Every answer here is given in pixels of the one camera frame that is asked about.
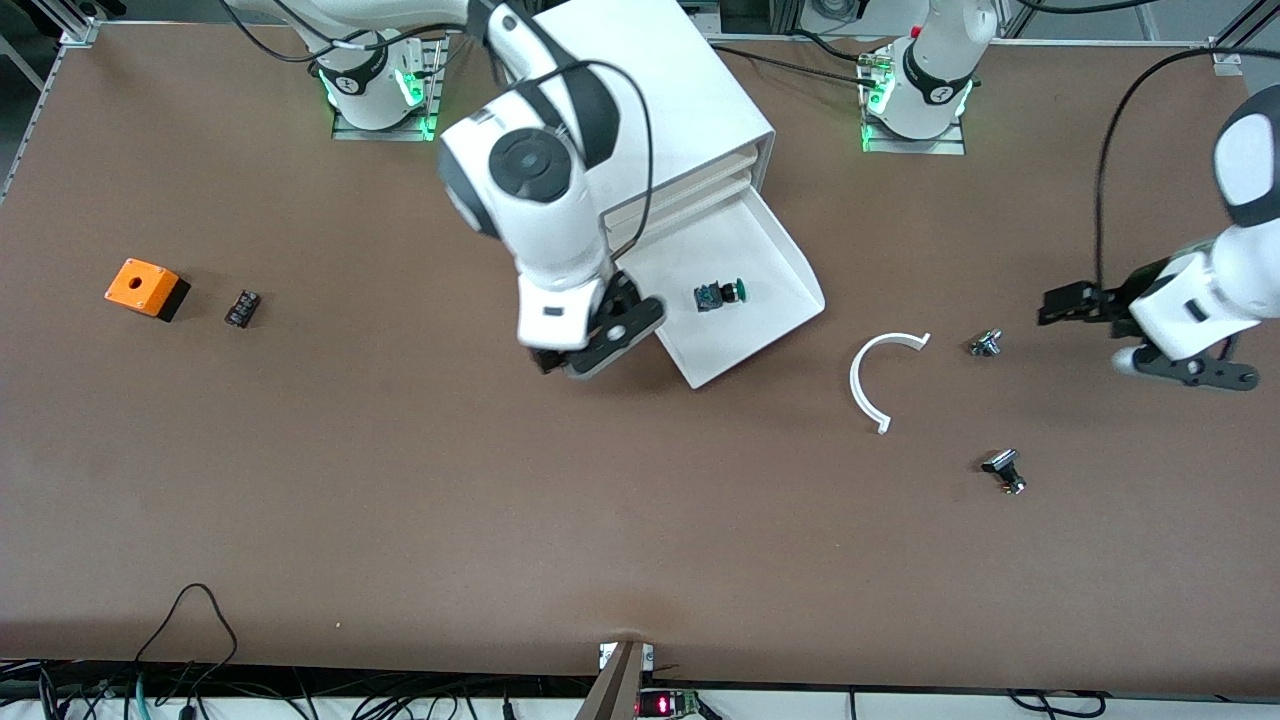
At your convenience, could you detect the green mushroom push button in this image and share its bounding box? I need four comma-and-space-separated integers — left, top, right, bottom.
693, 279, 748, 313

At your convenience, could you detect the white curved plastic arc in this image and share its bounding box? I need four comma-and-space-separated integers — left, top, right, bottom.
849, 331, 932, 436

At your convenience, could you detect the device with red display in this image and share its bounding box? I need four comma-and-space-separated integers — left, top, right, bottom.
636, 689, 701, 719

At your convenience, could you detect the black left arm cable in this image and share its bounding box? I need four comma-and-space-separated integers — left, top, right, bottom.
1095, 45, 1280, 291

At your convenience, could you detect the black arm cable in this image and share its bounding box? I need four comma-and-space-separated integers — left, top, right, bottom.
1095, 45, 1280, 291
222, 0, 656, 266

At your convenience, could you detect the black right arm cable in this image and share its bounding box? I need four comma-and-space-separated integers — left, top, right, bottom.
222, 0, 656, 266

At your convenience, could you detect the black knob selector switch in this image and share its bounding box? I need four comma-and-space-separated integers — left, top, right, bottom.
981, 449, 1028, 497

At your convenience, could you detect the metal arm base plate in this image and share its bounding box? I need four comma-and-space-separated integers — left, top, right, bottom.
860, 50, 968, 156
330, 40, 446, 142

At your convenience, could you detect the aluminium frame profile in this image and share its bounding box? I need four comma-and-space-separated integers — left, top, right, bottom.
1208, 0, 1280, 77
40, 0, 101, 46

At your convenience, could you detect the black cable on table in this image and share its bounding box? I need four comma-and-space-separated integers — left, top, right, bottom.
708, 44, 869, 89
790, 30, 876, 63

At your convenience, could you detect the brown angled post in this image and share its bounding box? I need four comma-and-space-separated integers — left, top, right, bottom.
575, 640, 646, 720

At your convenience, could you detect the orange black button enclosure box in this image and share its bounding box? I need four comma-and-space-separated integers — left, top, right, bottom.
104, 258, 192, 323

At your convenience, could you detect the thin black looped cable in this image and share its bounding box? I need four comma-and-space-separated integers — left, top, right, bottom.
133, 583, 241, 701

